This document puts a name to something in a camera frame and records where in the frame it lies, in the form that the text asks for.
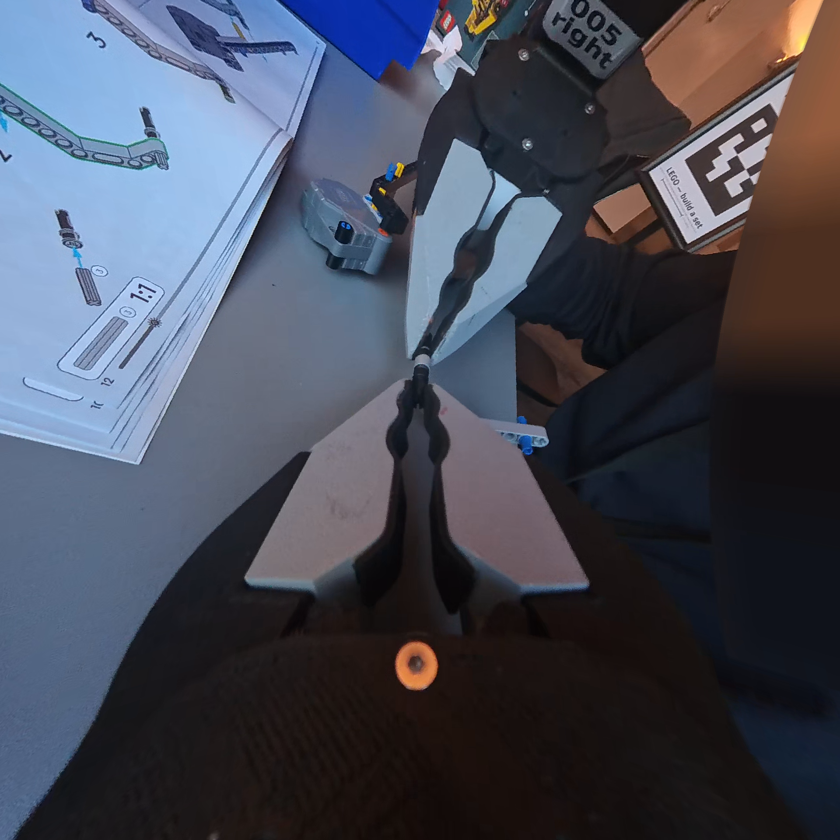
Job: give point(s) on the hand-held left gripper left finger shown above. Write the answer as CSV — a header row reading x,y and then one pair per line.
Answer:
x,y
328,499

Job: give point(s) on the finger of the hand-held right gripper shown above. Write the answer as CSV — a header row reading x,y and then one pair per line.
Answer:
x,y
512,262
439,223

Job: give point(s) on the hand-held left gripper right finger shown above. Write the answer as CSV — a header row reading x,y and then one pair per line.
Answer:
x,y
505,512

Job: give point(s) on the black lego axle with bush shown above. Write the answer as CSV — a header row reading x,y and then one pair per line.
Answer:
x,y
422,371

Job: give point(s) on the lego instruction booklet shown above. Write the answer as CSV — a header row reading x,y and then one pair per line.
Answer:
x,y
131,197

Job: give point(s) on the person's right forearm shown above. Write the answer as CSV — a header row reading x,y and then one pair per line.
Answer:
x,y
623,295

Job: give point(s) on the grey lego beam assembly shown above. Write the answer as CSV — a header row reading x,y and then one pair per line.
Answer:
x,y
525,435

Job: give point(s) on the dark lego set box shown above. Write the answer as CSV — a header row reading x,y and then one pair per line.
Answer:
x,y
485,19

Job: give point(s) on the grey lego motor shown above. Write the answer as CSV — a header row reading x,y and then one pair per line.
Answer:
x,y
334,216

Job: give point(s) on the person's legs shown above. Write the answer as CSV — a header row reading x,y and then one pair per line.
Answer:
x,y
630,459

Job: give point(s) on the brown cardboard box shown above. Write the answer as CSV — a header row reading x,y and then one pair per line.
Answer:
x,y
709,65

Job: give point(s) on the blue plastic bin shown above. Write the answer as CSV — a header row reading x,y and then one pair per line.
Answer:
x,y
367,29

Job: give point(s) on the framed marker tag sign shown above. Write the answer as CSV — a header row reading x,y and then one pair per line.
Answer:
x,y
728,164

